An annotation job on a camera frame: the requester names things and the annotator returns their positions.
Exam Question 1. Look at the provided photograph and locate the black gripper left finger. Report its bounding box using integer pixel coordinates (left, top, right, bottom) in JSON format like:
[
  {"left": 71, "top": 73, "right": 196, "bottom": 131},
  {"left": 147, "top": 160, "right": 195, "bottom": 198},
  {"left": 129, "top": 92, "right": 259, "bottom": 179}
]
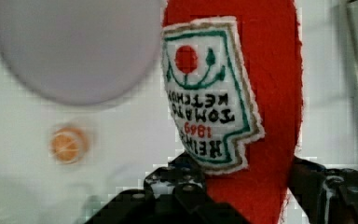
[{"left": 85, "top": 153, "right": 251, "bottom": 224}]

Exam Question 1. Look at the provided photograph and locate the grey round plate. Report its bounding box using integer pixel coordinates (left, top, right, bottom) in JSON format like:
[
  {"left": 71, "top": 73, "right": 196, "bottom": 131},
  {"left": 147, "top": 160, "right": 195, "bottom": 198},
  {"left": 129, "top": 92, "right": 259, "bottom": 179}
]
[{"left": 0, "top": 0, "right": 162, "bottom": 105}]

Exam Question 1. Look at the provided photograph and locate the red felt ketchup bottle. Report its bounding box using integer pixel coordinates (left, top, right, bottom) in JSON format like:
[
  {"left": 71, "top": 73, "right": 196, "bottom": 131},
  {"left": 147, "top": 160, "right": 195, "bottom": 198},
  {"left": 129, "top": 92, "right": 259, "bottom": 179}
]
[{"left": 161, "top": 0, "right": 303, "bottom": 224}]

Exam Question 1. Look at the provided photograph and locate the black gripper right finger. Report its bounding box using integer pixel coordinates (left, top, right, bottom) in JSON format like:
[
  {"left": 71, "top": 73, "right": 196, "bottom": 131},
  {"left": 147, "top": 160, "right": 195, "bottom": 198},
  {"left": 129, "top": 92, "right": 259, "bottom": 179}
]
[{"left": 288, "top": 157, "right": 358, "bottom": 224}]

